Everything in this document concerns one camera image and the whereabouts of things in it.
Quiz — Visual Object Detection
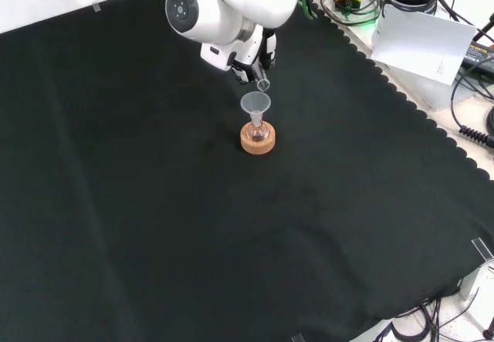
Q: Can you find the clear plastic funnel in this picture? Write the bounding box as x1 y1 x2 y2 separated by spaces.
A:
239 91 273 124

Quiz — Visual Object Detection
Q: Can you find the black coiled cable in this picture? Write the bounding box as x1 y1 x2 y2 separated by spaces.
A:
458 124 494 146

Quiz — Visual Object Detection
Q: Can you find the cork ring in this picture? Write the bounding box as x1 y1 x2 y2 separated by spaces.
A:
239 120 277 155

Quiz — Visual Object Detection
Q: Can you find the glass round-bottom flask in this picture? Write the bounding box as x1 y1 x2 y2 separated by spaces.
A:
248 111 270 142

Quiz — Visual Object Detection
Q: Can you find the black cloth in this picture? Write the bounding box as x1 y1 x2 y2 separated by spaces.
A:
0 0 494 342

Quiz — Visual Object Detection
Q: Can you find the pale board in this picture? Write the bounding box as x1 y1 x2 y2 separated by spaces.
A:
370 2 479 86

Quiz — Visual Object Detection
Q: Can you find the black power adapter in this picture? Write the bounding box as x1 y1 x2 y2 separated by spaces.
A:
461 42 494 75

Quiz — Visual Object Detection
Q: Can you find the black looped cable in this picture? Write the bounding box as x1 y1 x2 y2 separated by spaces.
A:
449 63 494 130

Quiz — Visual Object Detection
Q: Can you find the black floor cable bundle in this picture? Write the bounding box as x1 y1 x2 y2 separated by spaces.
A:
372 297 494 342

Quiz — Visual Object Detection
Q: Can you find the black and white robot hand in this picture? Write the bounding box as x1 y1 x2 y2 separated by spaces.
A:
199 24 278 86

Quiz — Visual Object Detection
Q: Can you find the clear graduated cylinder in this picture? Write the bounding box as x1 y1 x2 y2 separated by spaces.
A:
252 62 272 92

